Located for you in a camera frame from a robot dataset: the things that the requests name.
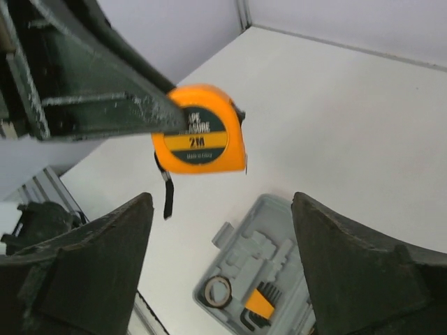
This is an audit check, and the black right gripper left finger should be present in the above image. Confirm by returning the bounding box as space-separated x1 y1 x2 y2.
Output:
0 191 154 335

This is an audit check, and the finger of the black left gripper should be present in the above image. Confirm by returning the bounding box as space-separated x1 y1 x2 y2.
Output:
1 1 186 142

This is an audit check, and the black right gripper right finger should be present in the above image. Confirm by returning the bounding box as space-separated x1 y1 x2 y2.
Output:
291 192 446 334

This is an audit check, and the grey plastic tool case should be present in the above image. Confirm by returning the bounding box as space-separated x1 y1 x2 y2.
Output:
193 194 316 334

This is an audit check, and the hex key set orange holder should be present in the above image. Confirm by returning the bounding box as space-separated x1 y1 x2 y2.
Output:
240 281 282 332

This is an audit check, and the black electrical tape roll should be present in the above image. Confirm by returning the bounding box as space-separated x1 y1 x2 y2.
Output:
203 275 232 309

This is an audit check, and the orange tape measure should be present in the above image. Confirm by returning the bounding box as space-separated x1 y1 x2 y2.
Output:
152 84 247 220

